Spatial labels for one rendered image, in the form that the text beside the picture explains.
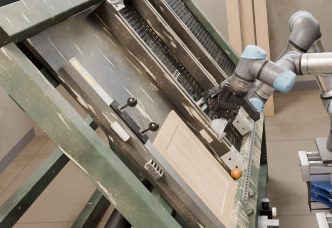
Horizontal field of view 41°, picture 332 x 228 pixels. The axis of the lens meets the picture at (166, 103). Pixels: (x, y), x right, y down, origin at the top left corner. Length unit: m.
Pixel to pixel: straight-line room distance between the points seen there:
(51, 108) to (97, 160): 0.23
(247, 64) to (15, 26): 0.75
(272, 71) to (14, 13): 0.85
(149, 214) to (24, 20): 0.76
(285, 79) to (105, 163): 0.64
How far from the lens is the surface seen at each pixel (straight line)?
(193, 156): 1.99
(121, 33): 2.12
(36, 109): 1.47
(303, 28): 1.96
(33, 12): 1.59
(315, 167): 2.16
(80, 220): 3.44
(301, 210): 3.54
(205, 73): 2.56
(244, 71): 1.49
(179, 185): 1.73
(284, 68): 1.49
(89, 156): 1.46
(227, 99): 1.55
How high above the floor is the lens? 2.08
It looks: 21 degrees down
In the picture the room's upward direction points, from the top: 9 degrees counter-clockwise
